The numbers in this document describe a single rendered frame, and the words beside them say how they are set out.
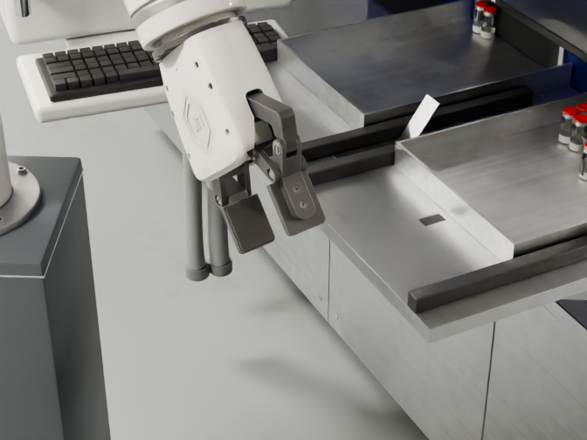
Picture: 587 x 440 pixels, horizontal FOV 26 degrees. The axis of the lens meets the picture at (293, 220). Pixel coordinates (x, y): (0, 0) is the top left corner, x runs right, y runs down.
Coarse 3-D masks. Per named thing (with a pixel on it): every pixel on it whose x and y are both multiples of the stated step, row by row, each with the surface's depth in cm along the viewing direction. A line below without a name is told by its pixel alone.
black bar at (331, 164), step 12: (348, 156) 162; (360, 156) 162; (372, 156) 162; (384, 156) 162; (312, 168) 159; (324, 168) 159; (336, 168) 160; (348, 168) 161; (360, 168) 162; (372, 168) 162; (312, 180) 159; (324, 180) 160
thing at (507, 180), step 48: (576, 96) 172; (432, 144) 164; (480, 144) 168; (528, 144) 168; (432, 192) 156; (480, 192) 158; (528, 192) 158; (576, 192) 158; (480, 240) 149; (528, 240) 143
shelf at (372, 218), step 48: (288, 96) 180; (336, 192) 158; (384, 192) 158; (336, 240) 151; (384, 240) 149; (432, 240) 149; (384, 288) 143; (528, 288) 141; (576, 288) 143; (432, 336) 136
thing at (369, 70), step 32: (320, 32) 189; (352, 32) 192; (384, 32) 195; (416, 32) 197; (448, 32) 197; (288, 64) 185; (320, 64) 188; (352, 64) 188; (384, 64) 188; (416, 64) 188; (448, 64) 188; (480, 64) 188; (512, 64) 188; (320, 96) 178; (352, 96) 179; (384, 96) 179; (416, 96) 179; (448, 96) 173; (480, 96) 176
